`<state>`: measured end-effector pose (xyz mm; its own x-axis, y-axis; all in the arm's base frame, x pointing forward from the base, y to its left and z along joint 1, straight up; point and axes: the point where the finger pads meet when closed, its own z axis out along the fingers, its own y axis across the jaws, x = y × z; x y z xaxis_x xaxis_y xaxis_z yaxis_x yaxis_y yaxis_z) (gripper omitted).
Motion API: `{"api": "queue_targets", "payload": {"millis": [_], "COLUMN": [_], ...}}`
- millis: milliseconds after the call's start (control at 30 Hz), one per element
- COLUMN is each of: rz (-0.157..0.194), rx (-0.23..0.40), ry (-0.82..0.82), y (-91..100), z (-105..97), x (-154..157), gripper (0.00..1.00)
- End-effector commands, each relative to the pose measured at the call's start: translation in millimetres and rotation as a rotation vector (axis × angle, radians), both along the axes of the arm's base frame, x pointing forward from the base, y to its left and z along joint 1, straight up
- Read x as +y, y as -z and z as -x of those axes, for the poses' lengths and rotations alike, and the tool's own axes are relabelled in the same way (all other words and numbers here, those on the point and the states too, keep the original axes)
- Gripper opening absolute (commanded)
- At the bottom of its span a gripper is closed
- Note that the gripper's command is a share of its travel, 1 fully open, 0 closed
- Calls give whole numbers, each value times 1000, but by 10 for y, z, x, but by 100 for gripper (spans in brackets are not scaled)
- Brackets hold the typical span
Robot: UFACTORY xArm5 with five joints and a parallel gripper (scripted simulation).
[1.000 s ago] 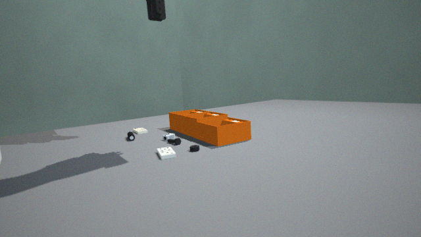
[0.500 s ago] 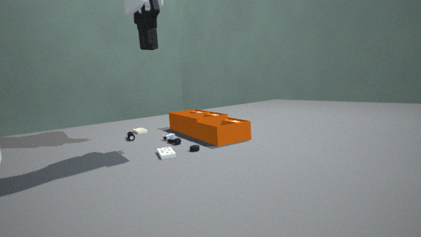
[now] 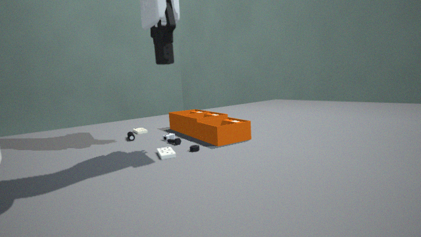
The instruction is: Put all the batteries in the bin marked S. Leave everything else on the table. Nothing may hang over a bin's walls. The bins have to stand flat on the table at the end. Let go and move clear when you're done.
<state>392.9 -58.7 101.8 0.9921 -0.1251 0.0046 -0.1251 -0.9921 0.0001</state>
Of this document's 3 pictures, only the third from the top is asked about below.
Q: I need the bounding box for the dark grey hex nut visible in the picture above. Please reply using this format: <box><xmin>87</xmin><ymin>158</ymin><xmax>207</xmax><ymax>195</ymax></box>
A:
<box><xmin>190</xmin><ymin>145</ymin><xmax>199</xmax><ymax>152</ymax></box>

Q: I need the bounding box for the orange three-compartment bin rack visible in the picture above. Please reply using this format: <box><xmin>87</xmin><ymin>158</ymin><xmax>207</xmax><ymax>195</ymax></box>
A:
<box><xmin>169</xmin><ymin>109</ymin><xmax>251</xmax><ymax>146</ymax></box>

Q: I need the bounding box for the black aa battery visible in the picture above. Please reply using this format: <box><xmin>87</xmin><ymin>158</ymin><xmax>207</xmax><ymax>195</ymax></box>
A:
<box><xmin>128</xmin><ymin>131</ymin><xmax>135</xmax><ymax>141</ymax></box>

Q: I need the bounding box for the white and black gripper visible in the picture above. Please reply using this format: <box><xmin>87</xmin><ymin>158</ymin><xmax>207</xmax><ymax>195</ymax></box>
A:
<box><xmin>140</xmin><ymin>0</ymin><xmax>180</xmax><ymax>65</ymax></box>

